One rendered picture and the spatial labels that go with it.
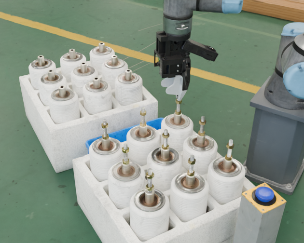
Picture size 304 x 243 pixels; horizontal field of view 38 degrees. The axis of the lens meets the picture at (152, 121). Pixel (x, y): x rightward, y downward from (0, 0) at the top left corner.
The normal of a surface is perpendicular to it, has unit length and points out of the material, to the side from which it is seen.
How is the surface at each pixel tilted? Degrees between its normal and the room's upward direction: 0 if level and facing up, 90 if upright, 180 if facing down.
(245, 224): 90
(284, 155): 90
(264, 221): 90
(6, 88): 0
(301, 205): 0
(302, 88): 97
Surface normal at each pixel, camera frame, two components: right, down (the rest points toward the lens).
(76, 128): 0.47, 0.52
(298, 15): -0.51, 0.50
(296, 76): -0.18, 0.67
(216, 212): 0.01, -0.81
